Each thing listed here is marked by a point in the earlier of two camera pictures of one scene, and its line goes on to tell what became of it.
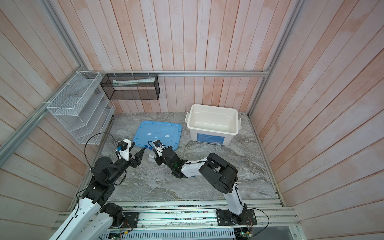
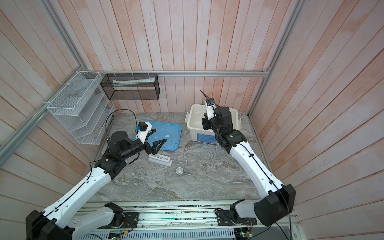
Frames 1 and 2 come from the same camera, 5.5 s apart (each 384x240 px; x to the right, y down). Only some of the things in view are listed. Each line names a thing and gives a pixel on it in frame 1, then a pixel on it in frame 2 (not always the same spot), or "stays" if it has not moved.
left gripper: x=138 y=156 to x=154 y=149
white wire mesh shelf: x=81 y=106 stays
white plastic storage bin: x=212 y=125 stays
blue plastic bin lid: x=168 y=133 stays
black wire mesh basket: x=131 y=86 stays
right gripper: x=159 y=161 to x=206 y=126
